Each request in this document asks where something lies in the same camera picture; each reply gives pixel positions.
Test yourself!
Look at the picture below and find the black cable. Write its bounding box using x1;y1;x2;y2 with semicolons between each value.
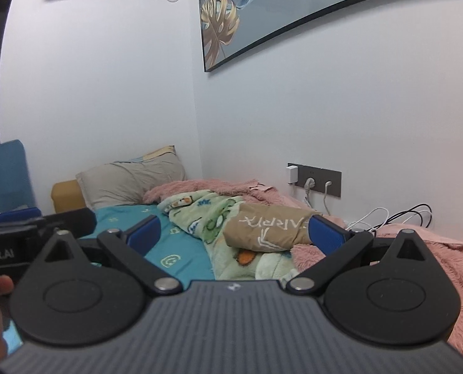
356;204;433;235

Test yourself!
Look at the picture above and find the grey pillow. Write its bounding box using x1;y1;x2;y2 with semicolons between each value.
75;145;187;209

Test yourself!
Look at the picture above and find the mustard yellow cushion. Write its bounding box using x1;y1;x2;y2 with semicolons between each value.
51;179;89;215

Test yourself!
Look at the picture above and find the chair with blue cover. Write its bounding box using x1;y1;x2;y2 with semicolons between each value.
0;139;42;223

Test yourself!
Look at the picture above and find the framed gold leaf wall picture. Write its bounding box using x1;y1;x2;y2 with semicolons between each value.
197;0;463;73

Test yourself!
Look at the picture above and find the grey wall outlet panel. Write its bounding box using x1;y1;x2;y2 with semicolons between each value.
287;162;342;199

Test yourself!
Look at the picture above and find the pink fluffy blanket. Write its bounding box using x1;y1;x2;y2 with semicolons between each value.
143;178;463;363

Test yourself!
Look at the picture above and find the tan t-shirt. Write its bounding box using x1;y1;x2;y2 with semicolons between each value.
222;203;323;252

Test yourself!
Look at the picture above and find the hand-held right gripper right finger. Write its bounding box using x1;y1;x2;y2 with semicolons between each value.
286;214;430;295

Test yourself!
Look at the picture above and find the white plug with cable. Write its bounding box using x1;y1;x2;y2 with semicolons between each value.
323;180;333;216
302;178;316;208

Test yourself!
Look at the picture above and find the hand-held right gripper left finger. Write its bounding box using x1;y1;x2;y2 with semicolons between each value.
37;215;182;296

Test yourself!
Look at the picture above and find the white cable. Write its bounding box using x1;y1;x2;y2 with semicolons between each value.
346;207;430;231

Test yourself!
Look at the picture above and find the green cartoon printed blanket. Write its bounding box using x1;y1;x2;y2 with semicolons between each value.
157;189;314;281

